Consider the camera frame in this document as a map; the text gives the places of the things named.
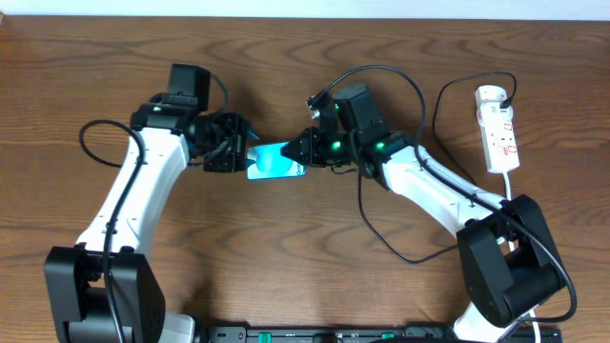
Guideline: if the blue Galaxy smartphone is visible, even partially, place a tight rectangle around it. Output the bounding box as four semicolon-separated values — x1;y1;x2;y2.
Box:
247;142;306;180

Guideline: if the black USB charging cable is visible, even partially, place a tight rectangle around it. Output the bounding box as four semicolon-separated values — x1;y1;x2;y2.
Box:
328;71;519;265

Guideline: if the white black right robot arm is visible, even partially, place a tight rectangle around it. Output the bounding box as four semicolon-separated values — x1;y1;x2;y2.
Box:
281;84;574;342

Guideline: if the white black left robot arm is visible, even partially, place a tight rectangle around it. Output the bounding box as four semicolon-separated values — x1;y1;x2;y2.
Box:
44;93;255;342

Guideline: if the white USB charger adapter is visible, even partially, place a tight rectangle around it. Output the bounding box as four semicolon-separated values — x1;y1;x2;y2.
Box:
475;85;514;127

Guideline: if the white power strip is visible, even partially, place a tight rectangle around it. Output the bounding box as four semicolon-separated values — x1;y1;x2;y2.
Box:
477;102;520;174

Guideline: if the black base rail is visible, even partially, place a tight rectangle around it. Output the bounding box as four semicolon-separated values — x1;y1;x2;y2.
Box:
193;323;564;343

